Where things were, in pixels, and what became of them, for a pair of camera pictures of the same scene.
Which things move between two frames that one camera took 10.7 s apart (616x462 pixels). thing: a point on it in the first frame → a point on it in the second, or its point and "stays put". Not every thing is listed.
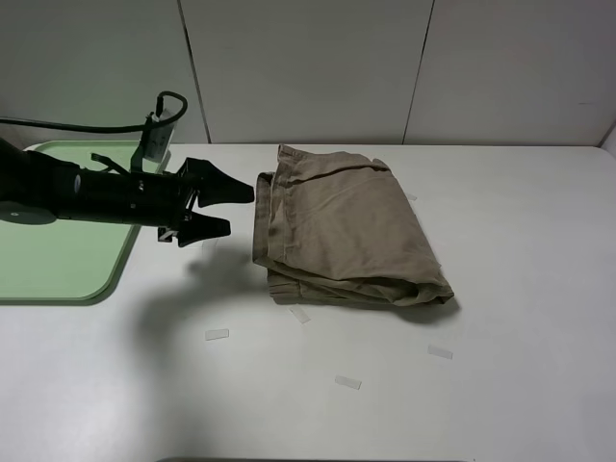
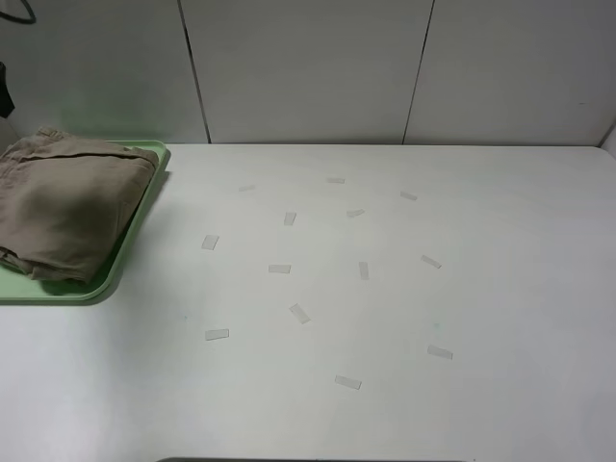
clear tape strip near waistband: [299, 314] stays put
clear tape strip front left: [217, 334] stays put
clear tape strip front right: [433, 350] stays put
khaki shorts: [340, 229] → [67, 205]
